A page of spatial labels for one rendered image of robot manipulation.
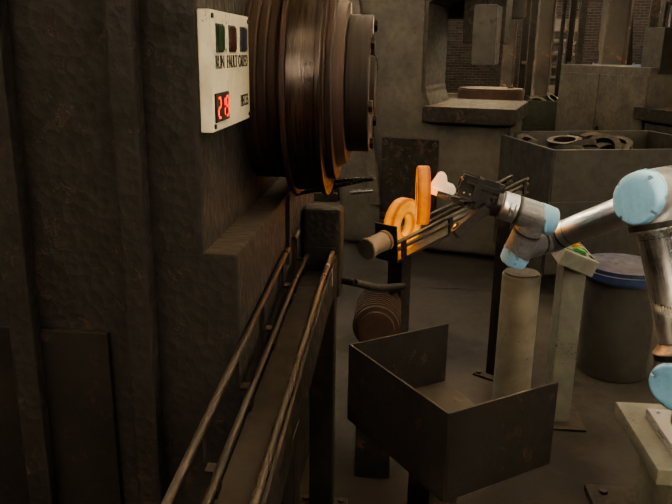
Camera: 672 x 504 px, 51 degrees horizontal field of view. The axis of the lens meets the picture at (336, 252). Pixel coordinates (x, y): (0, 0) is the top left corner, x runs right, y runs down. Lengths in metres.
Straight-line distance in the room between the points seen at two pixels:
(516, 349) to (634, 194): 0.83
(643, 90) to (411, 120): 1.79
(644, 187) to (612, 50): 8.76
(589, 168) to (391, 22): 1.42
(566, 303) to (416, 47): 2.24
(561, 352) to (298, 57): 1.44
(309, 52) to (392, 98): 2.93
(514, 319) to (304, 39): 1.27
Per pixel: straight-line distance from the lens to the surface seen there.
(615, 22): 10.39
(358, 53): 1.41
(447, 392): 1.29
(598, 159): 3.67
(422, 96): 4.20
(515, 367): 2.36
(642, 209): 1.66
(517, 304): 2.28
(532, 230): 1.88
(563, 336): 2.39
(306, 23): 1.35
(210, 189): 1.17
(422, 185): 1.79
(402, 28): 4.23
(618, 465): 2.37
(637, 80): 5.38
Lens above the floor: 1.18
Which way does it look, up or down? 16 degrees down
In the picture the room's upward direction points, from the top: 1 degrees clockwise
